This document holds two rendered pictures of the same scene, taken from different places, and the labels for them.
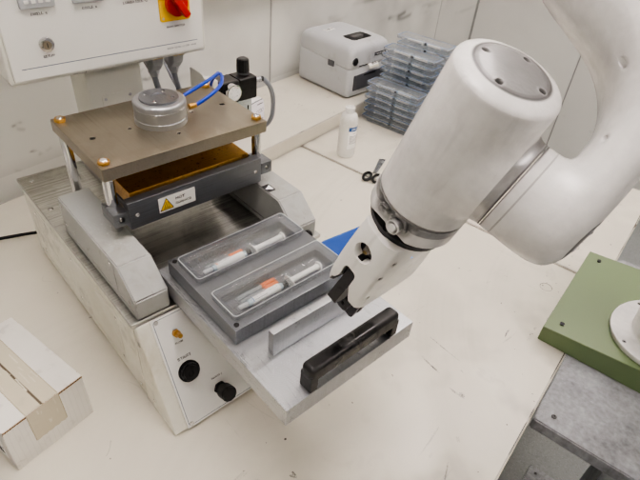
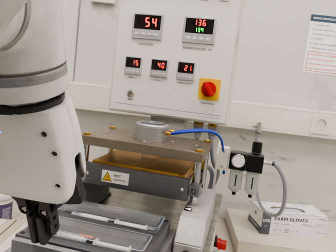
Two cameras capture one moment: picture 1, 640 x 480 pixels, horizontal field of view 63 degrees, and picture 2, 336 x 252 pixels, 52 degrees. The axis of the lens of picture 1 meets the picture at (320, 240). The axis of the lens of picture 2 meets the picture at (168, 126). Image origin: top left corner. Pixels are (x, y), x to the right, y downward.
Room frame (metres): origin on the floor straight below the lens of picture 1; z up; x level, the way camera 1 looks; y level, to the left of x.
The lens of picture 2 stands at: (0.34, -0.42, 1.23)
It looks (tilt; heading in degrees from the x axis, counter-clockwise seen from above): 7 degrees down; 57
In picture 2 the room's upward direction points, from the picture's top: 7 degrees clockwise
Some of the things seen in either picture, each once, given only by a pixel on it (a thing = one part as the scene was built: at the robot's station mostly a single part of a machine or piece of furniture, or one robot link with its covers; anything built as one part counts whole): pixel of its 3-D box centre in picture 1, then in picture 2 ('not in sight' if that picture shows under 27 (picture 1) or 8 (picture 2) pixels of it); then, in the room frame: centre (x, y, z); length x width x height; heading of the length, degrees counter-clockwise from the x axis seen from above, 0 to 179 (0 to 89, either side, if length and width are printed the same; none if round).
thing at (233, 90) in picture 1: (234, 97); (243, 168); (0.98, 0.20, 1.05); 0.15 x 0.05 x 0.15; 135
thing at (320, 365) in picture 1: (351, 346); not in sight; (0.42, -0.05, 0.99); 0.15 x 0.02 x 0.04; 135
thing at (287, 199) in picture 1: (262, 191); (197, 220); (0.78, 0.11, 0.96); 0.26 x 0.05 x 0.07; 45
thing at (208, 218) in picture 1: (163, 207); (146, 209); (0.76, 0.29, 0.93); 0.46 x 0.35 x 0.01; 45
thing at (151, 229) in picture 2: (243, 249); (110, 218); (0.58, 0.11, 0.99); 0.18 x 0.06 x 0.02; 135
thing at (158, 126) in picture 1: (165, 124); (161, 148); (0.77, 0.27, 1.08); 0.31 x 0.24 x 0.13; 135
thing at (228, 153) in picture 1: (169, 144); (151, 157); (0.74, 0.26, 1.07); 0.22 x 0.17 x 0.10; 135
